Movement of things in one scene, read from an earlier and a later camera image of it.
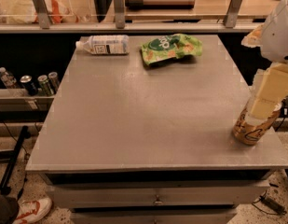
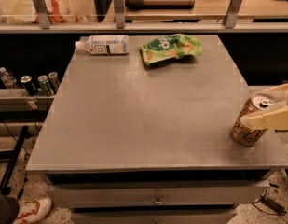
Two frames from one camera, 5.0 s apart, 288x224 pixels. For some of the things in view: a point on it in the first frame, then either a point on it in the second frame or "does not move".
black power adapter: x=273 y=206 does not move
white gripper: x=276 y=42 -> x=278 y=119
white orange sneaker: x=33 y=210 does not move
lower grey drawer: x=154 y=216 does not move
